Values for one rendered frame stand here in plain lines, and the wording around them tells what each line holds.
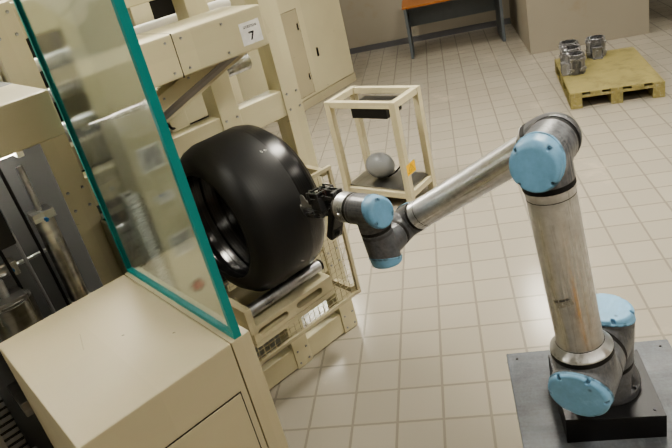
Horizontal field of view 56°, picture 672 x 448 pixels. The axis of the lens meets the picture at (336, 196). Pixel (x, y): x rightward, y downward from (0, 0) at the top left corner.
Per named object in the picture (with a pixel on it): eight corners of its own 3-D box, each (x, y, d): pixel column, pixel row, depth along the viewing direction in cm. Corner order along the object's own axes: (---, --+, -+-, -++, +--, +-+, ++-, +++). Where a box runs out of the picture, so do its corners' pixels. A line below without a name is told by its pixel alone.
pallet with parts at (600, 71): (549, 72, 652) (546, 41, 638) (632, 58, 635) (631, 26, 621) (572, 111, 546) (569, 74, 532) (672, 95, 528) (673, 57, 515)
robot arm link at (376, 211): (377, 237, 169) (366, 205, 166) (347, 232, 179) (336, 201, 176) (400, 220, 174) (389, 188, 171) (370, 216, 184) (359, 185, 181)
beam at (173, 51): (123, 101, 202) (106, 55, 196) (93, 96, 221) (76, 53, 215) (271, 44, 236) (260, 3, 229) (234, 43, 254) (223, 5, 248)
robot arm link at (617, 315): (639, 343, 177) (641, 292, 169) (625, 385, 165) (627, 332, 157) (582, 330, 185) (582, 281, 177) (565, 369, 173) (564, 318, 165)
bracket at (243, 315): (251, 337, 207) (243, 312, 203) (191, 300, 236) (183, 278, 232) (259, 331, 209) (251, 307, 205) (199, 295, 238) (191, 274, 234)
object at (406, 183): (413, 209, 447) (393, 102, 414) (346, 200, 484) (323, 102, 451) (437, 187, 470) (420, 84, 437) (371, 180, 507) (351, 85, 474)
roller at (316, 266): (249, 322, 210) (245, 311, 208) (241, 318, 214) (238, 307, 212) (325, 270, 229) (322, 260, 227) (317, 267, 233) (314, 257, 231)
